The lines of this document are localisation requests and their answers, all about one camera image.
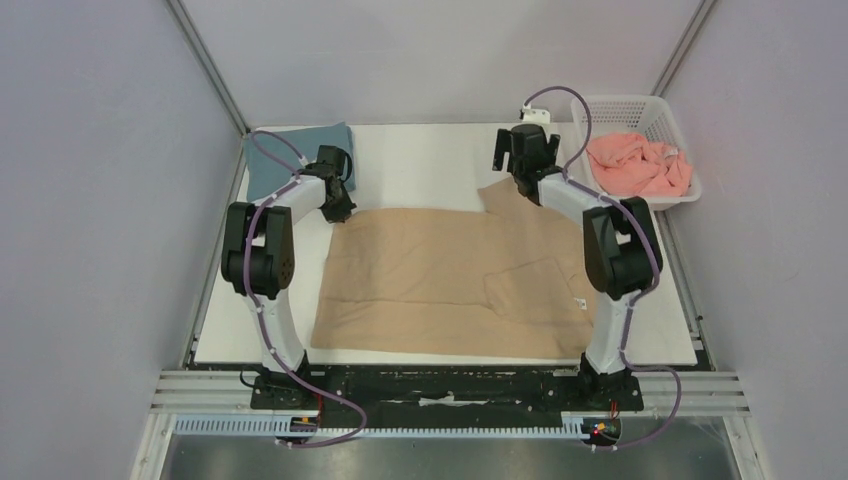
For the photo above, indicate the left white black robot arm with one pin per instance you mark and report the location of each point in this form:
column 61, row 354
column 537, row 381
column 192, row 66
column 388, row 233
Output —
column 258, row 257

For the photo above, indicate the white slotted cable duct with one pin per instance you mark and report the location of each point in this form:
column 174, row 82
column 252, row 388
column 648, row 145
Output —
column 280, row 426

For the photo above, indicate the white plastic basket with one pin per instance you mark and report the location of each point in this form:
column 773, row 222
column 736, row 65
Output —
column 650, row 116

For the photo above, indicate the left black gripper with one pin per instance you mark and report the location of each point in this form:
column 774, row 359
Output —
column 343, row 213

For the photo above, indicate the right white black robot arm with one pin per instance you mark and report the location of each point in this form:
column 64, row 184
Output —
column 622, row 257

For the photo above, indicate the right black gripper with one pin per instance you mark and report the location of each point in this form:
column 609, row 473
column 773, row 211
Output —
column 515, row 165

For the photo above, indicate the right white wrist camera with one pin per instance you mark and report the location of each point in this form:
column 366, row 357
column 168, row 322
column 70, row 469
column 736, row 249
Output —
column 539, row 116

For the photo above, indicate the folded grey-blue t shirt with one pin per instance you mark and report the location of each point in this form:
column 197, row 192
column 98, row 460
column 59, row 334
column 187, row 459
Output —
column 265, row 175

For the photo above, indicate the aluminium frame rail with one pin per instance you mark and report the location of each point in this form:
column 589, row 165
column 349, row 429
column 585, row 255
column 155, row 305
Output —
column 702, row 394

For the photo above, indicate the beige t shirt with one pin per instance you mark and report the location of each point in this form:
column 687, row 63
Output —
column 508, row 281

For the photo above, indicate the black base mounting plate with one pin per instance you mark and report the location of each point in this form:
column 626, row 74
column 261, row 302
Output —
column 442, row 396

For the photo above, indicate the pink t shirt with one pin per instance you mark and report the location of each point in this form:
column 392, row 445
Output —
column 628, row 164

